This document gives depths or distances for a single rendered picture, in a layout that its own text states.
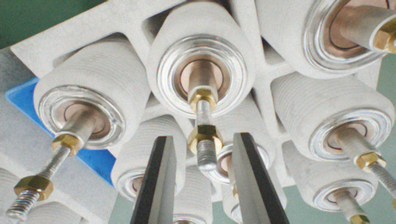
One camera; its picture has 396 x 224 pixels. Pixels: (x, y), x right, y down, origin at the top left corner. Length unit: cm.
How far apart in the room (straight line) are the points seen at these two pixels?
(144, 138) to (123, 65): 10
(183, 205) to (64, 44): 26
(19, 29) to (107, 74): 34
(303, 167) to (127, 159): 24
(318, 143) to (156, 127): 20
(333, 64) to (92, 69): 20
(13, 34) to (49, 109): 33
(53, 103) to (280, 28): 20
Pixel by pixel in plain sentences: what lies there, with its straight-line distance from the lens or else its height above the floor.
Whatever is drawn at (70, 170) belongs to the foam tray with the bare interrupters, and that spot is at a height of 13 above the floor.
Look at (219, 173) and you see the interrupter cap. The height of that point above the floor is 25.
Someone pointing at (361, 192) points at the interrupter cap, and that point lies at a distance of 36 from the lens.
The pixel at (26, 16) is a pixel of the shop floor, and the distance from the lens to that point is 51.
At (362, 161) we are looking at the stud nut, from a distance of 23.
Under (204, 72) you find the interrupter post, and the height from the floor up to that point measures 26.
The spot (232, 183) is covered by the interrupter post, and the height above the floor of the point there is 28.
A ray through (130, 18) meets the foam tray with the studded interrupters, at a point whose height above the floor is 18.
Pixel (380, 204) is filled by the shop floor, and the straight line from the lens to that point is 110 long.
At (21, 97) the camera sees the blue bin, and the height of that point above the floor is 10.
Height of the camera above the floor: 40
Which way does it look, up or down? 54 degrees down
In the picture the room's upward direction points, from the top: 179 degrees clockwise
